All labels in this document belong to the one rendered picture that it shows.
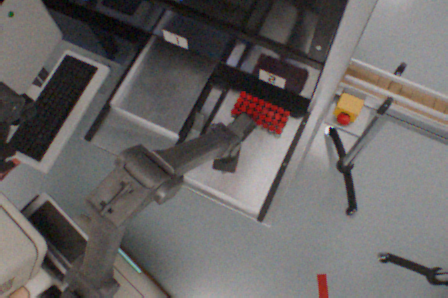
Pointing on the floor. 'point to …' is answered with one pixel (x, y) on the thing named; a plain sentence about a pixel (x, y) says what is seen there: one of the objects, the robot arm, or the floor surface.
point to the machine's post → (347, 38)
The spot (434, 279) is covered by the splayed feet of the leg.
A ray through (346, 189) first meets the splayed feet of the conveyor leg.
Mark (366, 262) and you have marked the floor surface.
